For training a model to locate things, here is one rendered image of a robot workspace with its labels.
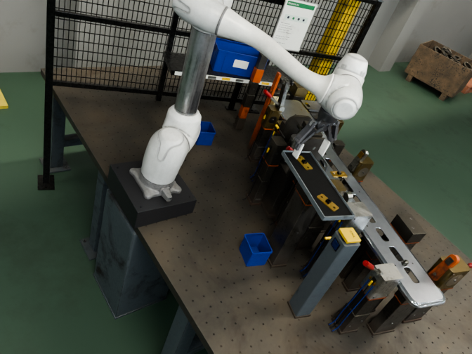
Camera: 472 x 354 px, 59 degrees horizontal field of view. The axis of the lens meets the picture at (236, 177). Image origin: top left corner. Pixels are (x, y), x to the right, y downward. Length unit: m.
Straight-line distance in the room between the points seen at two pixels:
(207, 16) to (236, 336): 1.12
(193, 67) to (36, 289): 1.43
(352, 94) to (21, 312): 1.86
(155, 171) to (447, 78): 5.82
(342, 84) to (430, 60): 5.80
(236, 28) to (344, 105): 0.45
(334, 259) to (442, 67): 5.78
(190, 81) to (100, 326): 1.32
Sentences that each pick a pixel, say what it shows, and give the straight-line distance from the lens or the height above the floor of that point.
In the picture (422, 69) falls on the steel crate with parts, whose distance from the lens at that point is 7.16.
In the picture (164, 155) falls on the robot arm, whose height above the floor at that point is 1.01.
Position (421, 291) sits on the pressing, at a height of 1.00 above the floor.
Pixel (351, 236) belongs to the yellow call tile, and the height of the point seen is 1.16.
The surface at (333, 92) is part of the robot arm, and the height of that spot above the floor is 1.56.
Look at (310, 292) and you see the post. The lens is 1.65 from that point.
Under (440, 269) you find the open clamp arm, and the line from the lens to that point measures 1.85.
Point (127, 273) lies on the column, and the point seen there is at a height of 0.38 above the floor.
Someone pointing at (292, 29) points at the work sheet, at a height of 1.28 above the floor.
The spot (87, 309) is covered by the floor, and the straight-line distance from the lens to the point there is 2.41.
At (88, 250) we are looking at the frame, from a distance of 2.62.
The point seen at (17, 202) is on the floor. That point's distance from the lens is 2.89.
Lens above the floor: 2.05
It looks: 37 degrees down
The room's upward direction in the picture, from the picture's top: 22 degrees clockwise
